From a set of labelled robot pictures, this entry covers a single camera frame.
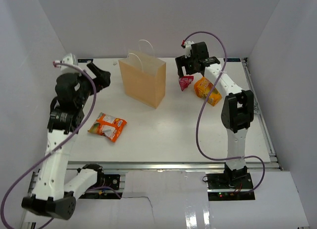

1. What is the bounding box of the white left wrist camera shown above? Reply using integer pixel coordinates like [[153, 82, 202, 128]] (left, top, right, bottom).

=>
[[53, 53, 78, 74]]

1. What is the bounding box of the blue label corner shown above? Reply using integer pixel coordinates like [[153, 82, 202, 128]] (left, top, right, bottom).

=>
[[77, 58, 93, 63], [223, 58, 241, 62]]

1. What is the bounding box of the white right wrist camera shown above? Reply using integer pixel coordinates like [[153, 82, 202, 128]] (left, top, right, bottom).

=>
[[181, 40, 194, 58]]

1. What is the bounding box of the orange Fox's candy bag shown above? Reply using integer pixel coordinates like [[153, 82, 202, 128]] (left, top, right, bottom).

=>
[[88, 113, 127, 143]]

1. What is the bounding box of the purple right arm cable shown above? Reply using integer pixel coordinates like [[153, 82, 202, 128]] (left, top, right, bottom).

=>
[[183, 31, 265, 195]]

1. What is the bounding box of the brown paper bag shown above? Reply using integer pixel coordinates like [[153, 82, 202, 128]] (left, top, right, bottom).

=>
[[118, 39, 166, 109]]

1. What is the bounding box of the red snack packet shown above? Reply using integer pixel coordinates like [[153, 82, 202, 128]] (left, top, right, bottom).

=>
[[178, 75, 194, 91]]

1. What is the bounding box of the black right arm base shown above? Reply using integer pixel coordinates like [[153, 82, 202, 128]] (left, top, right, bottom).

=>
[[202, 173, 256, 201]]

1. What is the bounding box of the orange yellow candy bag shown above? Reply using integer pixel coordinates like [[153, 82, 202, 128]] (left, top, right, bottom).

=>
[[194, 77, 222, 106]]

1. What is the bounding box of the blue label right corner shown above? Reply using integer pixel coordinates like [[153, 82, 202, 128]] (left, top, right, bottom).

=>
[[223, 58, 241, 62]]

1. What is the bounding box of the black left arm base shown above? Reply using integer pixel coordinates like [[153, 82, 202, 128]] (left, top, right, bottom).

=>
[[80, 174, 123, 200]]

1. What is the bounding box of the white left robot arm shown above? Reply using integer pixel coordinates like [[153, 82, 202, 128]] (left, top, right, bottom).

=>
[[21, 62, 110, 220]]

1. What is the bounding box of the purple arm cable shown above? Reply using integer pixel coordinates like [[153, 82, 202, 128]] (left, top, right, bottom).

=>
[[183, 31, 265, 195], [0, 61, 122, 229]]

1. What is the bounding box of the blue label left corner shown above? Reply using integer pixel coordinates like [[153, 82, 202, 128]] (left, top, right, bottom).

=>
[[77, 58, 93, 63]]

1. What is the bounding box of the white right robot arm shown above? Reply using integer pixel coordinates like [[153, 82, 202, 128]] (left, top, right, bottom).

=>
[[175, 41, 254, 189]]

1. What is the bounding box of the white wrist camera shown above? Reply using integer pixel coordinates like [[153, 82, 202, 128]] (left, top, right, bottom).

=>
[[181, 40, 194, 58], [53, 53, 78, 74]]

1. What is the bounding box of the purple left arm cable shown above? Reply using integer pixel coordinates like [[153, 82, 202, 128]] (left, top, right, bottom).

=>
[[0, 61, 122, 229]]

